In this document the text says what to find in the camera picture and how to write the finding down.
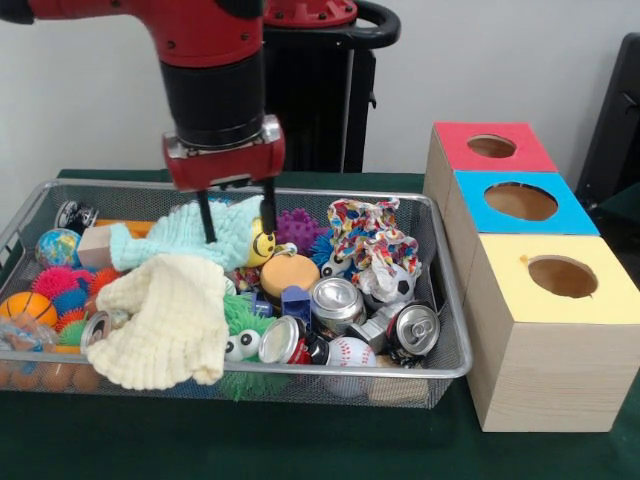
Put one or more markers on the silver crushed can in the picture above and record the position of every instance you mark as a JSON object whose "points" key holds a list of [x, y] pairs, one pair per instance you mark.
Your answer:
{"points": [[413, 330]]}

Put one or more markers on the red crushed can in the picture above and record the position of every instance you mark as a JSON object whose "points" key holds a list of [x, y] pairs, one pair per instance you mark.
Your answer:
{"points": [[290, 342]]}

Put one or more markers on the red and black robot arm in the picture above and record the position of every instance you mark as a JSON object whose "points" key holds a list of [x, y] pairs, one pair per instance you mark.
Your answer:
{"points": [[210, 70]]}

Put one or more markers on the dark green table cloth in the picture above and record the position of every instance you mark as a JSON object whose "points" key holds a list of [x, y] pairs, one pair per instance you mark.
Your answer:
{"points": [[300, 440]]}

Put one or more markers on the open silver can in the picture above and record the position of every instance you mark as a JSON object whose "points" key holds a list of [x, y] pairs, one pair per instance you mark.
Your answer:
{"points": [[336, 302]]}

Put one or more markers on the small blue toy brick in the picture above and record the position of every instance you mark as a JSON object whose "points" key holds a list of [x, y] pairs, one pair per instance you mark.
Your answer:
{"points": [[297, 304]]}

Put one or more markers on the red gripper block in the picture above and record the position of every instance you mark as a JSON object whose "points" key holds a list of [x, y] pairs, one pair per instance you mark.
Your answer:
{"points": [[225, 165]]}

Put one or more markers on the mint green knitted cloth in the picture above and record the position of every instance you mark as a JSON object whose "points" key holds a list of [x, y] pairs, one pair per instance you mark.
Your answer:
{"points": [[170, 240]]}

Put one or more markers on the purple spiky toy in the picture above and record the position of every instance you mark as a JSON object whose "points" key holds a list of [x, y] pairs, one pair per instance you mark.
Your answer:
{"points": [[300, 228]]}

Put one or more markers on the cream knitted cloth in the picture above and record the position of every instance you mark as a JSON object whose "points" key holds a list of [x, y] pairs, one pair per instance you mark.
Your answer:
{"points": [[160, 320]]}

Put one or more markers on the shallow clear mesh bin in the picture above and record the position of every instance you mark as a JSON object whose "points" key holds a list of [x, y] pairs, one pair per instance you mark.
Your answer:
{"points": [[445, 330]]}

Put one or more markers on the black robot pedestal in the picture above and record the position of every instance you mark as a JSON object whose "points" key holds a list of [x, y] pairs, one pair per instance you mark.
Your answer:
{"points": [[340, 100]]}

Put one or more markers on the white toy baseball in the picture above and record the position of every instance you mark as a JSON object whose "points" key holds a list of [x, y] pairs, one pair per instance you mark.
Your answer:
{"points": [[352, 352]]}

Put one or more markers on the yellow smiley ball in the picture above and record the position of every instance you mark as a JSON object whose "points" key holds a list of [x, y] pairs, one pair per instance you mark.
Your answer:
{"points": [[262, 248]]}

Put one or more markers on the toy burger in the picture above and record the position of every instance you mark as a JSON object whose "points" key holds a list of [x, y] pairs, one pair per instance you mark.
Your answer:
{"points": [[288, 272]]}

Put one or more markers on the wooden box with three holes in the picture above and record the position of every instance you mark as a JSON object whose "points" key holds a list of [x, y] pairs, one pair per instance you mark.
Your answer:
{"points": [[540, 350]]}

